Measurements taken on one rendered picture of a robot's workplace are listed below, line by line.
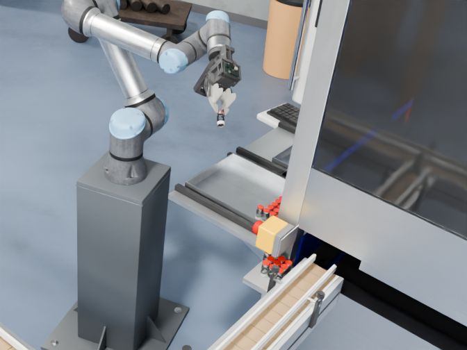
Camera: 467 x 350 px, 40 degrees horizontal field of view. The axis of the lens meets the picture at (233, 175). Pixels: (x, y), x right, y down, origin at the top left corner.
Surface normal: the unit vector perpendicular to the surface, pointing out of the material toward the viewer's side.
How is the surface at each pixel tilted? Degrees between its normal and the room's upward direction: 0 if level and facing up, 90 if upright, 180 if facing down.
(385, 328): 90
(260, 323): 0
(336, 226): 90
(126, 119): 7
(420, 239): 90
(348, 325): 90
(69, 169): 0
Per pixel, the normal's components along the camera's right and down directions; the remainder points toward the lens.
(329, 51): -0.58, 0.38
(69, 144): 0.13, -0.83
